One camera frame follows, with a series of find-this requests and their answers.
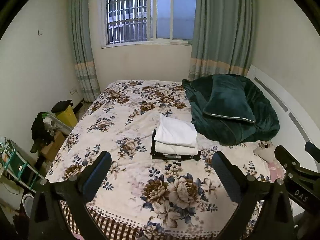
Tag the green storage shelf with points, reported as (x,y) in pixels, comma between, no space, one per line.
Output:
(17,165)

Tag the yellow box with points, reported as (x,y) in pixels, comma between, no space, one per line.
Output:
(67,116)

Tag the barred window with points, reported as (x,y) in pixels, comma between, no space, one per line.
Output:
(150,12)

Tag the black hat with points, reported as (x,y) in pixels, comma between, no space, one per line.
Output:
(62,105)

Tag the cardboard box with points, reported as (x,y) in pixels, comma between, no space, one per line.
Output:
(53,147)

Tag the white plastic container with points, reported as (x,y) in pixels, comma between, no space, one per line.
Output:
(58,125)

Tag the dark green pillow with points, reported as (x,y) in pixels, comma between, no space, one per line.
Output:
(228,100)

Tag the wall switch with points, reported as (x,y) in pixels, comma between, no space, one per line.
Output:
(41,32)

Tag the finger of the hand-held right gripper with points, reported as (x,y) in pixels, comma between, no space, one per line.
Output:
(313,151)
(287,162)

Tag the dark green plush blanket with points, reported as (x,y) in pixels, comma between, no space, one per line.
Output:
(262,127)

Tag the crumpled beige cloth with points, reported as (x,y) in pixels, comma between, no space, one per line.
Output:
(265,151)

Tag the floral bed blanket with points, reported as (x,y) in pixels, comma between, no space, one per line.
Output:
(125,120)

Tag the white bed headboard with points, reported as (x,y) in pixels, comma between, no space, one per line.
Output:
(302,112)

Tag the green striped curtain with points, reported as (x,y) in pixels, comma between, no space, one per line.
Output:
(222,30)
(83,42)

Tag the wall socket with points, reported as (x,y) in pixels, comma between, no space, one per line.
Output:
(73,91)

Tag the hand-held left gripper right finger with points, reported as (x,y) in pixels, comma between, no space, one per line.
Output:
(220,166)

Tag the folded black garment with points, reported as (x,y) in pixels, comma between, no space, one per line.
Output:
(175,157)

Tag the folded cream garment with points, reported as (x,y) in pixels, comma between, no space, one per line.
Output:
(172,150)

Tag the white plastic bucket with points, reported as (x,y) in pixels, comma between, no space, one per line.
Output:
(28,203)

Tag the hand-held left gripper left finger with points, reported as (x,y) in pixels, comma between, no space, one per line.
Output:
(101,165)

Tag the white t-shirt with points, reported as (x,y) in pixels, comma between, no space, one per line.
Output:
(176,131)

